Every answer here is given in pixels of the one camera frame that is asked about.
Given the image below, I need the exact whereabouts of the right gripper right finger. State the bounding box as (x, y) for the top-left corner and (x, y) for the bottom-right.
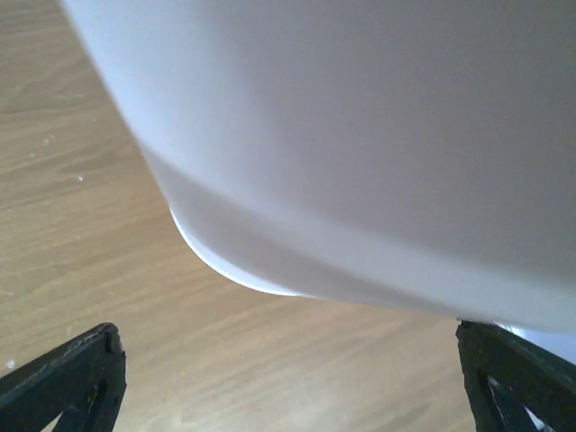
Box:
(456, 321), (575, 431)

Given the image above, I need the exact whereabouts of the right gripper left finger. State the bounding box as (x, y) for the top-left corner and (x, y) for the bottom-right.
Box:
(1, 323), (127, 431)

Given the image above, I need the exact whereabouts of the large white round bin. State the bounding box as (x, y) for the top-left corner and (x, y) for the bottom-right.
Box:
(61, 1), (575, 361)

